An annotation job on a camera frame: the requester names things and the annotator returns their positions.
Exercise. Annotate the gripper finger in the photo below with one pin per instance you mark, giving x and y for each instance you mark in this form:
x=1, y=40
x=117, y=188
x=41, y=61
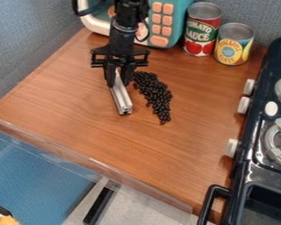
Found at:
x=127, y=74
x=110, y=75

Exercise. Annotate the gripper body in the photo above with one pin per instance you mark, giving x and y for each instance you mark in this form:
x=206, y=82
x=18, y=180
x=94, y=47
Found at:
x=120, y=49

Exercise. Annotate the silver metal bar tool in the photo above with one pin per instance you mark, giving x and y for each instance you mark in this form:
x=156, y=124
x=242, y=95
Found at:
x=121, y=97

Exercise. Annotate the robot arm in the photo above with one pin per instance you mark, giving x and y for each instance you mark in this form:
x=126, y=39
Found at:
x=127, y=11

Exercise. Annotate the pile of black bits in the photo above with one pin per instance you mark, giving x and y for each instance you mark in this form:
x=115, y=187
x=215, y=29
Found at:
x=154, y=93

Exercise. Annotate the toy microwave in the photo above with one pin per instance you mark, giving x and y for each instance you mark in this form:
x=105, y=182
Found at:
x=156, y=22

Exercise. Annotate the red tomato can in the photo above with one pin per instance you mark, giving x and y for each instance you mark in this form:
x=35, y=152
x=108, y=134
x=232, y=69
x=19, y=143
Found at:
x=201, y=29

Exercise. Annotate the yellow pineapple can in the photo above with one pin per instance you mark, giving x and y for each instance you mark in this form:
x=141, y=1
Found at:
x=233, y=44

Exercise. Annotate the toy stove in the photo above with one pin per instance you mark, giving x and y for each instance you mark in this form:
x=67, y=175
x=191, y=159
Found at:
x=260, y=140

